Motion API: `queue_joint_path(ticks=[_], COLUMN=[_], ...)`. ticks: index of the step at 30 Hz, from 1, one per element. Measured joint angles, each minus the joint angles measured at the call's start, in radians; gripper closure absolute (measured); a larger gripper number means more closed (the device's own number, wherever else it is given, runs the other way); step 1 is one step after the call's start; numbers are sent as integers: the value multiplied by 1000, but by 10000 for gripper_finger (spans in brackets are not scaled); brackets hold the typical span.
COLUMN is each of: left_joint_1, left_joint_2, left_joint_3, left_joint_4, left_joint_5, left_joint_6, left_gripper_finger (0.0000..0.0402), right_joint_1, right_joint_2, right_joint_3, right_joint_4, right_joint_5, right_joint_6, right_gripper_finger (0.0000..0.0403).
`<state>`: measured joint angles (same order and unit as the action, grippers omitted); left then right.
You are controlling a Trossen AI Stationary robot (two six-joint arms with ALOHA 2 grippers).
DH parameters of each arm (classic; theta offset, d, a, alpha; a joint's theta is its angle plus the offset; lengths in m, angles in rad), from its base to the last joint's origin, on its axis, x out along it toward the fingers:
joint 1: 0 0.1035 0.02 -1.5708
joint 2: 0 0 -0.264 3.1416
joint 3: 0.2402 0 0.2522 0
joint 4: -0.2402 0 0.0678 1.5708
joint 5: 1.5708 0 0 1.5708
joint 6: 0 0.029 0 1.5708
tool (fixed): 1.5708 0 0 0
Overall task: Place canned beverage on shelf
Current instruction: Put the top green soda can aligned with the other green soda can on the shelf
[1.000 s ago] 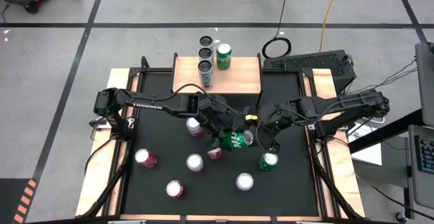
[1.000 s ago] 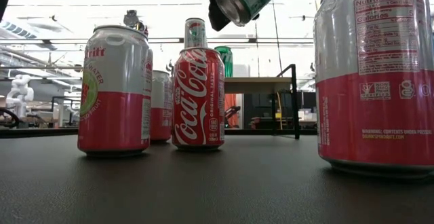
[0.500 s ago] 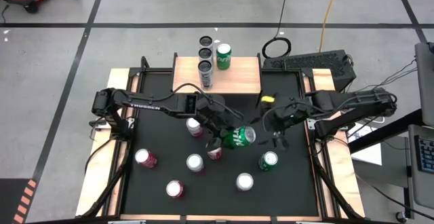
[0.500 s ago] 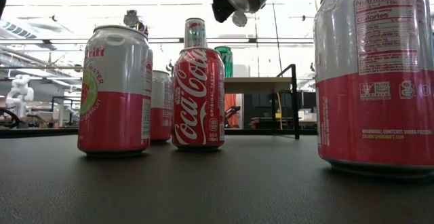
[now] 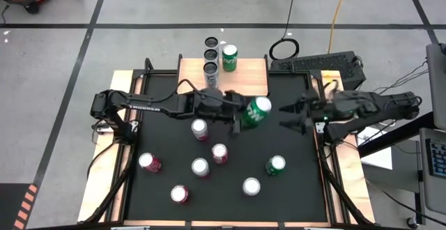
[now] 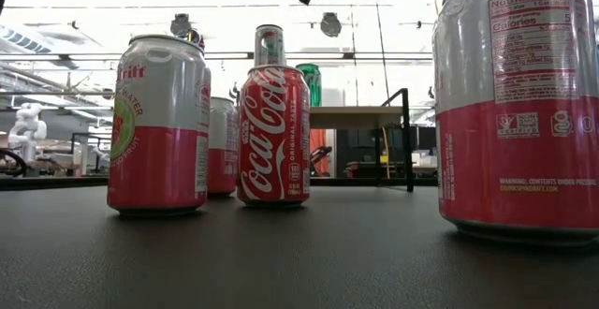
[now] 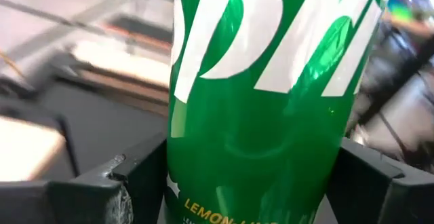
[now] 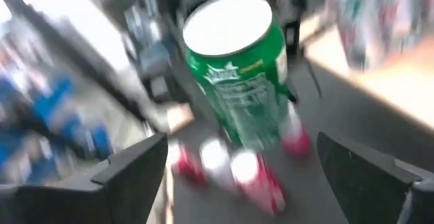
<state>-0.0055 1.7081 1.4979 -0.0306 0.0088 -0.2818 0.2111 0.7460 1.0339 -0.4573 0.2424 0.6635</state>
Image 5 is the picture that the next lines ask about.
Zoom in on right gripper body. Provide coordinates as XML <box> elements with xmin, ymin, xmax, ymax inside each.
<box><xmin>307</xmin><ymin>89</ymin><xmax>343</xmax><ymax>129</ymax></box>

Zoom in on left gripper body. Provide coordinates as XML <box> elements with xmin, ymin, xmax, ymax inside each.
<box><xmin>212</xmin><ymin>89</ymin><xmax>249</xmax><ymax>123</ymax></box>

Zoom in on green Sprite can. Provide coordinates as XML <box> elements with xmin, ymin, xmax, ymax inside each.
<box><xmin>264</xmin><ymin>155</ymin><xmax>287</xmax><ymax>177</ymax></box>
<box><xmin>240</xmin><ymin>95</ymin><xmax>273</xmax><ymax>130</ymax></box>
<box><xmin>222</xmin><ymin>44</ymin><xmax>239</xmax><ymax>73</ymax></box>

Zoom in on white Celsius Peach Vibe can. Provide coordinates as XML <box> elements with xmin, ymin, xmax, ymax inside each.
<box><xmin>203</xmin><ymin>61</ymin><xmax>220</xmax><ymax>90</ymax></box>

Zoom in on wooden shelf board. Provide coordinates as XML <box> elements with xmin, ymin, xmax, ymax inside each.
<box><xmin>179</xmin><ymin>58</ymin><xmax>269</xmax><ymax>97</ymax></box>

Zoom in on red Coca-Cola can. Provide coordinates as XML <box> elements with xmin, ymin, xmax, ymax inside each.
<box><xmin>138</xmin><ymin>152</ymin><xmax>163</xmax><ymax>174</ymax></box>
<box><xmin>211</xmin><ymin>143</ymin><xmax>229</xmax><ymax>165</ymax></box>
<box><xmin>169</xmin><ymin>184</ymin><xmax>191</xmax><ymax>204</ymax></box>

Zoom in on black desk leg bar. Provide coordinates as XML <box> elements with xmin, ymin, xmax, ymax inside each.
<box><xmin>357</xmin><ymin>111</ymin><xmax>436</xmax><ymax>158</ymax></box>

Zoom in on black keyboard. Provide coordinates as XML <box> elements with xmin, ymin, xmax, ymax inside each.
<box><xmin>427</xmin><ymin>138</ymin><xmax>446</xmax><ymax>179</ymax></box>

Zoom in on black orange-striped floor mat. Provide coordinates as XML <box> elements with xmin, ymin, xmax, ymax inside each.
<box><xmin>0</xmin><ymin>183</ymin><xmax>39</xmax><ymax>230</ymax></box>

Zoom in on black coiled cable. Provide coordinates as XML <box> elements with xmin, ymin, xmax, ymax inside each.
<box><xmin>268</xmin><ymin>37</ymin><xmax>300</xmax><ymax>61</ymax></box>

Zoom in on black table frame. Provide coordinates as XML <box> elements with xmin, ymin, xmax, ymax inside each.
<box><xmin>111</xmin><ymin>57</ymin><xmax>335</xmax><ymax>226</ymax></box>

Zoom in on black rear frame bracket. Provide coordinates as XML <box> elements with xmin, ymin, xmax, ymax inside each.
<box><xmin>143</xmin><ymin>57</ymin><xmax>156</xmax><ymax>76</ymax></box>

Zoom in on black desk cables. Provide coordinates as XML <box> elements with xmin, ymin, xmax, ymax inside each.
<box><xmin>381</xmin><ymin>61</ymin><xmax>429</xmax><ymax>95</ymax></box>

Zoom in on yellow floor cable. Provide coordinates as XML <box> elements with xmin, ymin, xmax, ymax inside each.
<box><xmin>327</xmin><ymin>0</ymin><xmax>351</xmax><ymax>55</ymax></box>

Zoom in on black floor cable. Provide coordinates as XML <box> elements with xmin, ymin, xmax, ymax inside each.
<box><xmin>284</xmin><ymin>0</ymin><xmax>299</xmax><ymax>41</ymax></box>

